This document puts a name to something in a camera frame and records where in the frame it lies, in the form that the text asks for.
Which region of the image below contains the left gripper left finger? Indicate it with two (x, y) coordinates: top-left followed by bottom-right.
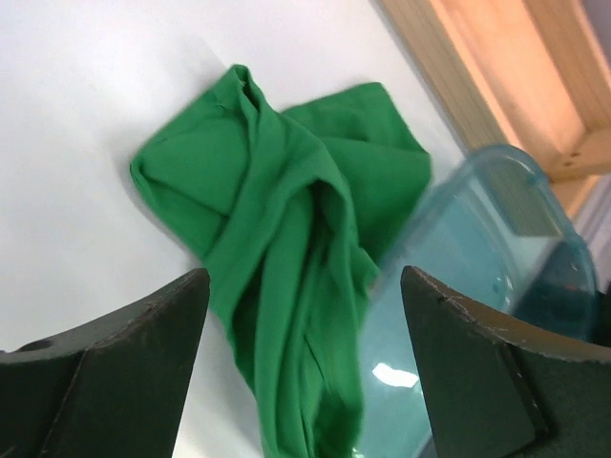
(1, 268), (209, 457)

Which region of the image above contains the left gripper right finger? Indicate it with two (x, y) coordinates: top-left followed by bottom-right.
(401, 266), (610, 457)

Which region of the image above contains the teal transparent plastic bin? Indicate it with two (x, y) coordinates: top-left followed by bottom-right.
(353, 145), (600, 457)

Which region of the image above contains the green tank top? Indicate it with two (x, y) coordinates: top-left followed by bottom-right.
(130, 65), (432, 457)

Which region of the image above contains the wooden clothes rack frame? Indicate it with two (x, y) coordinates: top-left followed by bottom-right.
(376, 0), (611, 185)

